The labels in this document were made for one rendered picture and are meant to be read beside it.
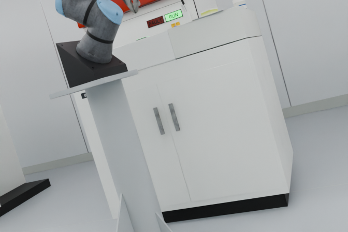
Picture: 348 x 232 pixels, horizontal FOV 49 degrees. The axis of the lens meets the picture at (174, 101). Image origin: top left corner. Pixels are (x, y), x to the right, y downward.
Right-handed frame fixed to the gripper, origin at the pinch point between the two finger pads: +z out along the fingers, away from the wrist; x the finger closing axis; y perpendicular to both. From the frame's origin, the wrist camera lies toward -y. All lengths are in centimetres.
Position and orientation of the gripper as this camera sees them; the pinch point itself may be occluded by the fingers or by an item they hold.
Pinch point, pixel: (134, 10)
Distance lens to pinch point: 196.2
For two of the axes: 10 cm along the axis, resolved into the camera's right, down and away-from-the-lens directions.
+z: 2.8, 9.6, 0.8
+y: 3.2, -1.7, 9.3
